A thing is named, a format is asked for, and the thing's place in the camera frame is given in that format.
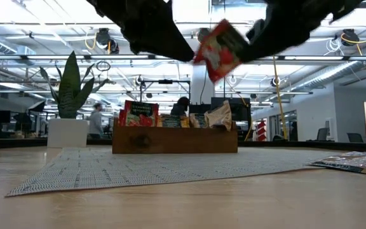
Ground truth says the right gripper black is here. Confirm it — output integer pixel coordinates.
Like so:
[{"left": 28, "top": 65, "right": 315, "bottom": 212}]
[{"left": 238, "top": 0, "right": 363, "bottom": 64}]

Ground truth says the hanging cable reel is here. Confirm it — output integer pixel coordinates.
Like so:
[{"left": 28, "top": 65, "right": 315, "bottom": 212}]
[
  {"left": 340, "top": 28, "right": 362, "bottom": 47},
  {"left": 95, "top": 27, "right": 120, "bottom": 55}
]

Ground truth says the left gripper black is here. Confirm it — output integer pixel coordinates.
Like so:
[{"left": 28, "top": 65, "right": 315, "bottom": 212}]
[{"left": 86, "top": 0, "right": 195, "bottom": 62}]

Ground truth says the black display screen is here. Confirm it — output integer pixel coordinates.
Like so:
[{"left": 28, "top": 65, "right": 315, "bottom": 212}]
[{"left": 210, "top": 97, "right": 253, "bottom": 141}]

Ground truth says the red parts rack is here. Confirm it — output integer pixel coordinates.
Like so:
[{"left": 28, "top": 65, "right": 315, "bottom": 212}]
[{"left": 256, "top": 120, "right": 267, "bottom": 142}]

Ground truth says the three-compartment wooden tray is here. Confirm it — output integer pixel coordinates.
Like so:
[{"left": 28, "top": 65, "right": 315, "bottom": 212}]
[{"left": 112, "top": 117, "right": 239, "bottom": 155}]

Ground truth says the snake plant in white pot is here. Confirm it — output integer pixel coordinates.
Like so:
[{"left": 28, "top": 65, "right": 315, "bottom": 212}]
[{"left": 39, "top": 50, "right": 109, "bottom": 149}]

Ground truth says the person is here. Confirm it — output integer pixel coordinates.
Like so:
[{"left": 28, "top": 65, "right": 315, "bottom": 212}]
[
  {"left": 170, "top": 96, "right": 191, "bottom": 117},
  {"left": 87, "top": 102, "right": 105, "bottom": 140}
]

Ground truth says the grey woven placemat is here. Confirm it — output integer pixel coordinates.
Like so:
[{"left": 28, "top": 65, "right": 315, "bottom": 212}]
[{"left": 4, "top": 146, "right": 342, "bottom": 198}]

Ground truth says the grey office chair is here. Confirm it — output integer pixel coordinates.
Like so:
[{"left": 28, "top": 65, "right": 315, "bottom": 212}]
[
  {"left": 315, "top": 127, "right": 329, "bottom": 142},
  {"left": 347, "top": 132, "right": 364, "bottom": 143}
]

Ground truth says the yellow cable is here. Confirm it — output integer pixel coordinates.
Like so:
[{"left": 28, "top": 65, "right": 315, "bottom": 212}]
[{"left": 271, "top": 55, "right": 288, "bottom": 140}]

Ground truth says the distant black camera frame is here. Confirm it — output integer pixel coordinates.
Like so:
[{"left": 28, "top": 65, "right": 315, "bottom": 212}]
[{"left": 139, "top": 79, "right": 192, "bottom": 103}]

